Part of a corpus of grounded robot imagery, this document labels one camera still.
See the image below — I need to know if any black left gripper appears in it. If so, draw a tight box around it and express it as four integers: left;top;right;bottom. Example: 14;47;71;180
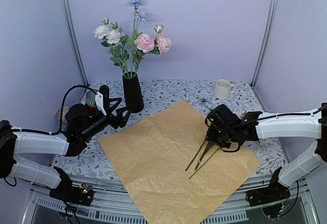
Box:
81;97;134;141

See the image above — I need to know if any artificial flower bouquet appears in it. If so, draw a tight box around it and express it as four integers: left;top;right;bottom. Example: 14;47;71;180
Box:
185;140;220;180

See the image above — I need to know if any orange wrapping paper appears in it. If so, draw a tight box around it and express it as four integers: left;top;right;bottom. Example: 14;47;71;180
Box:
99;101;261;223

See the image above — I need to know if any pink rose stem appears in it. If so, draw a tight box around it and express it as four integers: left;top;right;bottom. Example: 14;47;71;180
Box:
134;25;172;71

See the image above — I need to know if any thin blue flower stem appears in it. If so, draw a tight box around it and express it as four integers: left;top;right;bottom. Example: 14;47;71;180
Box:
128;0;149;75

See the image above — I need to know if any white rose stem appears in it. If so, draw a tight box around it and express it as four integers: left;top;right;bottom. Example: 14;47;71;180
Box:
94;17;130;78

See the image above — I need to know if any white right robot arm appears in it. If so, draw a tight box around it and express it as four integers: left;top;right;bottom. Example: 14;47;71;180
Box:
205;103;326;201

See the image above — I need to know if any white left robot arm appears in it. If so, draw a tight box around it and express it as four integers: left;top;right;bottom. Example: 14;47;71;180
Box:
1;95;133;200

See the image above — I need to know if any tall black vase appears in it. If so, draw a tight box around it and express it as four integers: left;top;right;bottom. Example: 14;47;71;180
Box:
123;72;144;113

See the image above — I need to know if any striped black white cup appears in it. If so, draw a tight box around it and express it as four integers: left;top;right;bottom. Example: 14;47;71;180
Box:
85;91;97;108

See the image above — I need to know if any floral patterned tablecloth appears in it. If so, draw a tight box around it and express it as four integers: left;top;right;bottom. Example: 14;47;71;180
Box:
52;80;287;181

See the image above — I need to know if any cream ceramic mug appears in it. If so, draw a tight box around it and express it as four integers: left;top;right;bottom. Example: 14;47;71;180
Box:
213;79;236;100

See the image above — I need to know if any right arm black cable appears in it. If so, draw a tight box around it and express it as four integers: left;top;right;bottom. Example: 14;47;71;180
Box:
205;106;327;153

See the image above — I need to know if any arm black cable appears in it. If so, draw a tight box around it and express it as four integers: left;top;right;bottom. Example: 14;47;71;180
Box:
10;85;99;136
205;106;327;153

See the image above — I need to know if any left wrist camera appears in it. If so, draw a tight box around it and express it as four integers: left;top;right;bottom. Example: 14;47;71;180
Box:
95;85;109;116

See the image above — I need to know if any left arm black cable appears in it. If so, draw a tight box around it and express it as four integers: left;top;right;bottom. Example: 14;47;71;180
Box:
10;85;99;136

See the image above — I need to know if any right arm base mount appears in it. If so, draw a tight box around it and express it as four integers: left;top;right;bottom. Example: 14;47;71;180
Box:
245;167;291;219

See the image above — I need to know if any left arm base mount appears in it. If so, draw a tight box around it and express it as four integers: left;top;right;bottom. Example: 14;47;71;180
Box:
49;167;94;207

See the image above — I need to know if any aluminium front rail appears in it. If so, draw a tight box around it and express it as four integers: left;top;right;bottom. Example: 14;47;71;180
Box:
22;176;320;223

